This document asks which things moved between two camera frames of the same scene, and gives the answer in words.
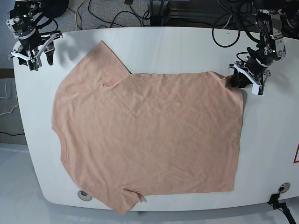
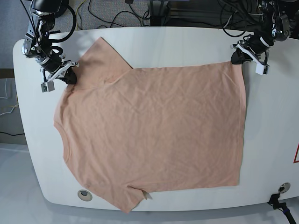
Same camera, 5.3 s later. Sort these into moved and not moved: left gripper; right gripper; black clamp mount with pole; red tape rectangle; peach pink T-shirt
Moved: left gripper; right gripper
Not moved: red tape rectangle; black clamp mount with pole; peach pink T-shirt
